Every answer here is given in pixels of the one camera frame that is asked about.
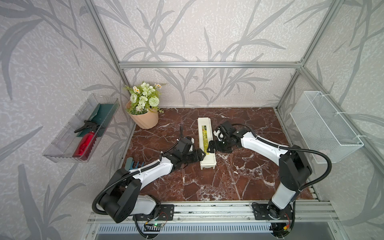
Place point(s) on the terracotta flower pot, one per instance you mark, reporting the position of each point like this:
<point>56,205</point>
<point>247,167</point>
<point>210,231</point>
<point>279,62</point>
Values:
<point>147,120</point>

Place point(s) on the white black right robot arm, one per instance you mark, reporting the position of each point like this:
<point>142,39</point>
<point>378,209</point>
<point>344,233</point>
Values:
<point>294,168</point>

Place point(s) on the green white artificial flowers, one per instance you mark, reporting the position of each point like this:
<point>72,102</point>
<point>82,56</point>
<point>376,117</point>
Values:
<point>144,99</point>

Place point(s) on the white wire mesh basket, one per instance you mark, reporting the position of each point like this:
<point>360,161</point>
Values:
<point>323,127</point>

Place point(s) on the aluminium front rail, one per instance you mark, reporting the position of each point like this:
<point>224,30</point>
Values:
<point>241,212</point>

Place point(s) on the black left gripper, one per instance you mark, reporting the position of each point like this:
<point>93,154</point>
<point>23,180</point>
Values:
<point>197,157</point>

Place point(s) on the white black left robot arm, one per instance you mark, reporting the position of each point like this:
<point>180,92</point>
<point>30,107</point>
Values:
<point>121,197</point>

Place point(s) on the red spray bottle black trigger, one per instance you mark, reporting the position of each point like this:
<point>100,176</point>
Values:
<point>84,148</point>

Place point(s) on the cream dispenser lid yellow label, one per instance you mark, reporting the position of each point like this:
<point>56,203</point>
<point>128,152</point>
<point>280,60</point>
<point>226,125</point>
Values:
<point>205,136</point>

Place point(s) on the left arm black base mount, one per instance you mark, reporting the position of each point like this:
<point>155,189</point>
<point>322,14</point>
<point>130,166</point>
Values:
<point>163,212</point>

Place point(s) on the teal garden trowel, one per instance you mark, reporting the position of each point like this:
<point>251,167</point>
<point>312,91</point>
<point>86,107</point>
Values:
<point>128,163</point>

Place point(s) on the aluminium frame horizontal bar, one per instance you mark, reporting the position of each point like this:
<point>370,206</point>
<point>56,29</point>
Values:
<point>237,65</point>

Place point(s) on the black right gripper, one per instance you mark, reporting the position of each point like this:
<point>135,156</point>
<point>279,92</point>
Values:
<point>216,148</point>

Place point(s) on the clear plastic wall bin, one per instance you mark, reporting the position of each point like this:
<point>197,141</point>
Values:
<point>79,138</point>

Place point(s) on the aluminium frame corner post right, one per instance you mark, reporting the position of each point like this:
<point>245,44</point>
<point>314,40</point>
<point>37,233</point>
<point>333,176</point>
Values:
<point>329,17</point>

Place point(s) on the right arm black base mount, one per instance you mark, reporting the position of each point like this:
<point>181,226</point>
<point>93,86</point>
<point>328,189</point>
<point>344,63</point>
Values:
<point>271,212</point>

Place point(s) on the aluminium frame corner post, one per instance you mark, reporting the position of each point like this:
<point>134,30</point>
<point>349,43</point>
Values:
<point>92,9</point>
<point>329,17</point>

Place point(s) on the aluminium frame corner post left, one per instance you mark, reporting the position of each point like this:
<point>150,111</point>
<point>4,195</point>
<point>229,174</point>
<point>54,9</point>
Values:
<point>92,9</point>

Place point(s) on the dark green plastic scoop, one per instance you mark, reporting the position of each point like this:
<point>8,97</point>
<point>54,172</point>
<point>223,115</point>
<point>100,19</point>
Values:
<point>101,115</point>

